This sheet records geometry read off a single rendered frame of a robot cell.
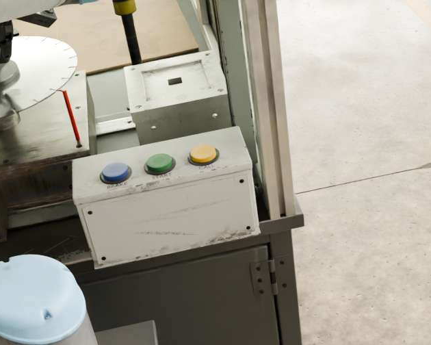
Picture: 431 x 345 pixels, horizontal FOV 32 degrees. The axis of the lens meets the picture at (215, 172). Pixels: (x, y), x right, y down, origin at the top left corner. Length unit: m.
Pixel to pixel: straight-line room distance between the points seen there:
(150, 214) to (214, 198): 0.10
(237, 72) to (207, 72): 0.18
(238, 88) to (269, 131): 0.11
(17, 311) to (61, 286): 0.06
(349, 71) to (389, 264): 1.17
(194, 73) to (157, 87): 0.08
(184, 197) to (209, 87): 0.27
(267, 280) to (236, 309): 0.09
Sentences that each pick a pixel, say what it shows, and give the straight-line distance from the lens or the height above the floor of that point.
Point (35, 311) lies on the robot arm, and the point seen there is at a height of 0.97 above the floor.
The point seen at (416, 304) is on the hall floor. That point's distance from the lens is 2.16.
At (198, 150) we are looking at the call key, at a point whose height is 0.91.
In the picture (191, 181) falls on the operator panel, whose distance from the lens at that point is 1.16.
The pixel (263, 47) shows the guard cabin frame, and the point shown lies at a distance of 1.11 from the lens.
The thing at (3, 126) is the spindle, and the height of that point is 0.86.
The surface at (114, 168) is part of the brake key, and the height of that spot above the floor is 0.91.
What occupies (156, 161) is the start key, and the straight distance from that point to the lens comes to 1.17.
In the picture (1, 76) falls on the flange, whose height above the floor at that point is 0.96.
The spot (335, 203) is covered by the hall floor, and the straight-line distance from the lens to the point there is 2.48.
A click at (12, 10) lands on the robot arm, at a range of 0.86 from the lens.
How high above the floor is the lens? 1.56
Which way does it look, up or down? 36 degrees down
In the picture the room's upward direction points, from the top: 9 degrees counter-clockwise
